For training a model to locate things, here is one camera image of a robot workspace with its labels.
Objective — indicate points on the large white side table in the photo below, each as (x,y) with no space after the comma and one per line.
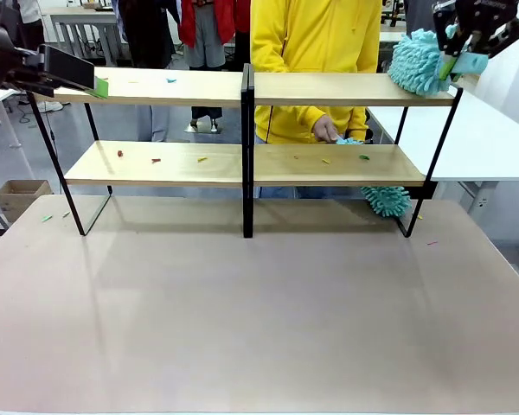
(480,142)

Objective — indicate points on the person in yellow hoodie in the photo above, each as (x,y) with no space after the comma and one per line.
(311,34)

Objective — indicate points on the bystander in red jacket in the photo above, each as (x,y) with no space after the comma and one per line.
(205,26)

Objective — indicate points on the person's right forearm yellow sleeve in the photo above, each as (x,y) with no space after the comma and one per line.
(285,123)

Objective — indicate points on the wooden shelf unit black frame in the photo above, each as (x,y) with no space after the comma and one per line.
(328,88)
(155,88)

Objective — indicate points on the cardboard box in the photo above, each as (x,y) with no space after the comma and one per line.
(21,199)

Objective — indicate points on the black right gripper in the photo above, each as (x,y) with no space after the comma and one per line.
(488,6)

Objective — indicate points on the person's left forearm yellow sleeve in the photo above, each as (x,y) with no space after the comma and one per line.
(359,125)

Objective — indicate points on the teal chenille duster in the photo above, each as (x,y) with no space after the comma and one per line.
(387,201)
(415,65)

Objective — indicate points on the person's right hand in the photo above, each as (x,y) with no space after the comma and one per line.
(326,129)

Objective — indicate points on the bystander with orange trousers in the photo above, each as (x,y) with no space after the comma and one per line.
(419,17)

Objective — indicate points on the bystander in dark clothes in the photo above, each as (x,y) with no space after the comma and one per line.
(147,30)

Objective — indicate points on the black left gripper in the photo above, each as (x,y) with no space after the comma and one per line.
(0,60)

